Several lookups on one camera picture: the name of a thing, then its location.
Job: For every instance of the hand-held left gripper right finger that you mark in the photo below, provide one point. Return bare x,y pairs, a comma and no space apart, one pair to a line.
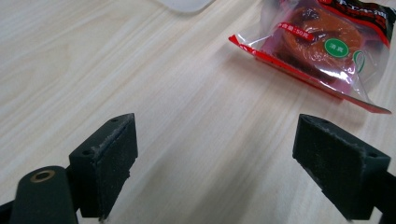
339,168

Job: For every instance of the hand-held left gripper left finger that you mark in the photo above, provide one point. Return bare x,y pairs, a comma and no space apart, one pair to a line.
102,168

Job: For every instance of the red clear pastry packet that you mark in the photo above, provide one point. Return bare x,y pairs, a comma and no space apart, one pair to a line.
311,46

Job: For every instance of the clear plastic container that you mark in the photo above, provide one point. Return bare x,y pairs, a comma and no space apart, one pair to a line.
186,4

